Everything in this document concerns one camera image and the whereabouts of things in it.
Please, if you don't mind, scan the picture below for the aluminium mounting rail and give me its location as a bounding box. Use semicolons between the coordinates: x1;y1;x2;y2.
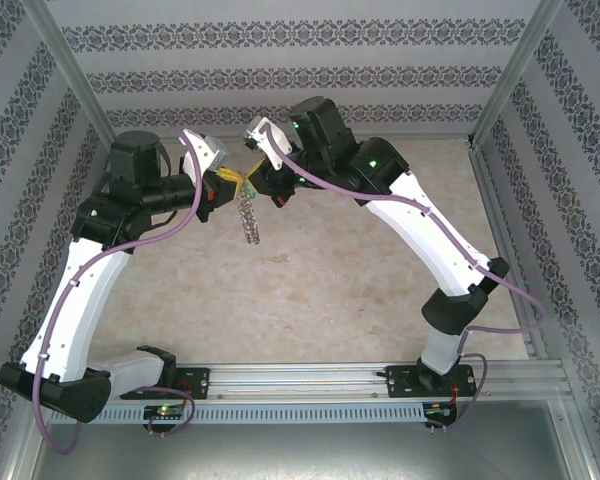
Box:
29;362;566;401

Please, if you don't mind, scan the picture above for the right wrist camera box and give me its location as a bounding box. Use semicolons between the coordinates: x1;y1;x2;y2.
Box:
243;115;294;174

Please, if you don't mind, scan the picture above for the small circuit board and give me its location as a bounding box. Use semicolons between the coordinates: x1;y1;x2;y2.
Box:
423;399;459;426
142;403;190;426

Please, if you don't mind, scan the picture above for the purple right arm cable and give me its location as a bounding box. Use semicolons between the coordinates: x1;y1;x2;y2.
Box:
259;124;549;436

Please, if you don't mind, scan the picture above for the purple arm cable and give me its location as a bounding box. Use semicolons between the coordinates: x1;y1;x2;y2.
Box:
259;124;549;436
32;128;204;455

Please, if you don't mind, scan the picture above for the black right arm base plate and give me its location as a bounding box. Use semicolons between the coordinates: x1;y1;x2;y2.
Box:
385;363;479;400

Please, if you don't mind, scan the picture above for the aluminium frame post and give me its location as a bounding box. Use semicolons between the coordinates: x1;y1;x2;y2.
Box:
467;0;565;150
19;0;119;141

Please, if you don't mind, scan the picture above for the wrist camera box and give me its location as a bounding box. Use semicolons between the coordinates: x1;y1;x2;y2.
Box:
179;128;229;186
243;115;294;174

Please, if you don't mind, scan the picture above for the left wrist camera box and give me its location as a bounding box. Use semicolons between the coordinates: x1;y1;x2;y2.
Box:
179;128;229;186

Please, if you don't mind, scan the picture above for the grey slotted cable duct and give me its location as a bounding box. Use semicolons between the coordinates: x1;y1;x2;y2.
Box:
49;402;426;425

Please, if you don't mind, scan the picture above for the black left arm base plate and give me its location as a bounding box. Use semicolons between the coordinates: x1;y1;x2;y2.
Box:
169;367;212;401

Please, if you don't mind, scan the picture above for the grey metal sheet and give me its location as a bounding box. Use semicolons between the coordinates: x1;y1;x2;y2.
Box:
29;422;581;480

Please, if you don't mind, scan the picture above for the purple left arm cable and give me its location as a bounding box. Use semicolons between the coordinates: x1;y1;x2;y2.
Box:
32;128;204;455

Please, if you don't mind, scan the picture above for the metal disc with key rings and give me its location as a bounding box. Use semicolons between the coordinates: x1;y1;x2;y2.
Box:
235;192;262;247

